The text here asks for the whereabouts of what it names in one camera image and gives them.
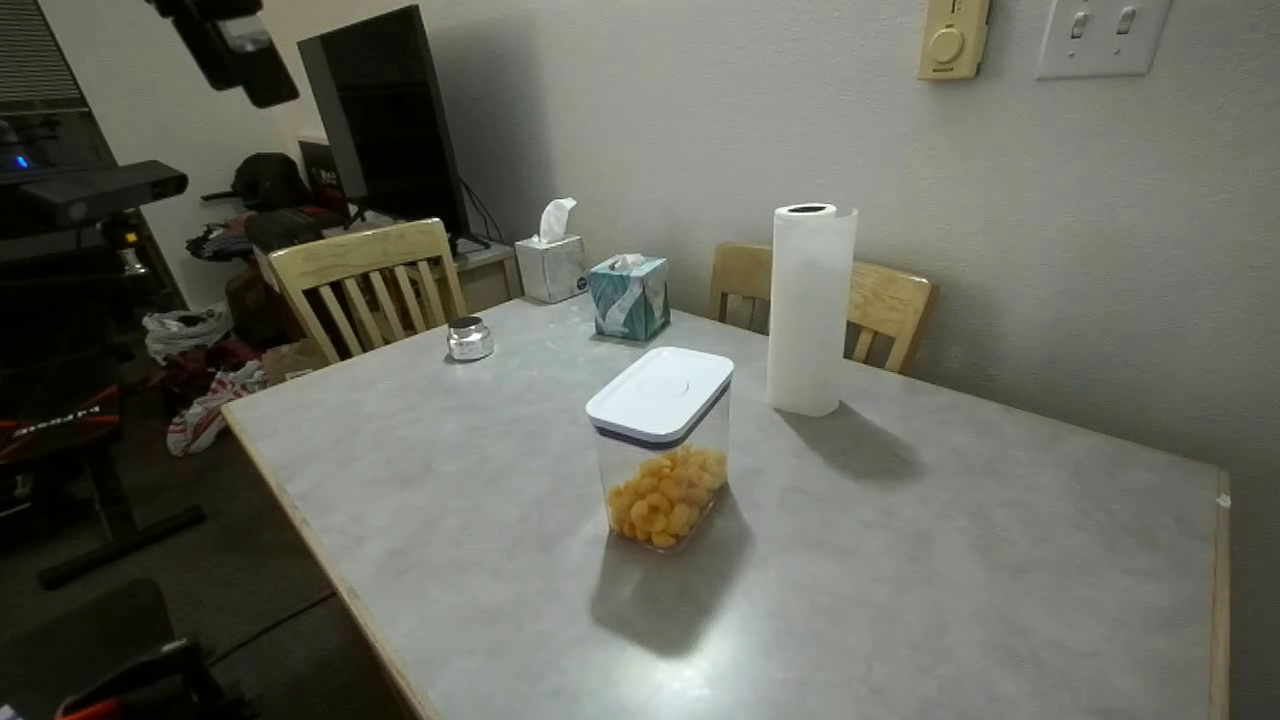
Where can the black keyboard on stand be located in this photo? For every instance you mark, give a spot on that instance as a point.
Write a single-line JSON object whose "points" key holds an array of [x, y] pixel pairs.
{"points": [[48, 200]]}

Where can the small silver metal tin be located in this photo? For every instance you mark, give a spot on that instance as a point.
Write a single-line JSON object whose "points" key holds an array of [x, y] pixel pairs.
{"points": [[470, 342]]}

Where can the teal patterned tissue box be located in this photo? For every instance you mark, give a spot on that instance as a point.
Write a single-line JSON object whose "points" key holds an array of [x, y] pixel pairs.
{"points": [[631, 298]]}

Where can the black flat screen monitor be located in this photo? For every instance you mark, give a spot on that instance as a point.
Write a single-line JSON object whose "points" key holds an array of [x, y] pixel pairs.
{"points": [[376, 96]]}

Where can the white rectangular container lid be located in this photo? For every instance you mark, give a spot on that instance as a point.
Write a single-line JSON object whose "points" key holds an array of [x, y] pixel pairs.
{"points": [[662, 395]]}

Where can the orange cereal rings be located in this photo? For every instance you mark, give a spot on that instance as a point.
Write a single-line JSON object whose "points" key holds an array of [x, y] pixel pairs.
{"points": [[664, 496]]}

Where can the clear plastic food container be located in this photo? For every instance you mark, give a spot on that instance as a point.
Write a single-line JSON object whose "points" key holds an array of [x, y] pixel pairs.
{"points": [[664, 492]]}

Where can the wooden chair by wall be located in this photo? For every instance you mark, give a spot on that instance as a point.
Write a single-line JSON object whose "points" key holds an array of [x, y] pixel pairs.
{"points": [[884, 305]]}

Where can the white paper towel roll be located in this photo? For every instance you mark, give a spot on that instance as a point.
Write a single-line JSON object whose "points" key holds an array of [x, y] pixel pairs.
{"points": [[810, 305]]}

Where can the white double light switch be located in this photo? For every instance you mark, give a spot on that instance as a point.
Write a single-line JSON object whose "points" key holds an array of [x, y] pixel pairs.
{"points": [[1103, 39]]}

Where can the beige wall thermostat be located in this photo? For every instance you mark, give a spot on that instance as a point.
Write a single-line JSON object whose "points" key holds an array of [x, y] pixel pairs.
{"points": [[955, 43]]}

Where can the light wooden slatted chair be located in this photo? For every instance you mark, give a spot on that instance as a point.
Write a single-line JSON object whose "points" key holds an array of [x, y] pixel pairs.
{"points": [[374, 285]]}

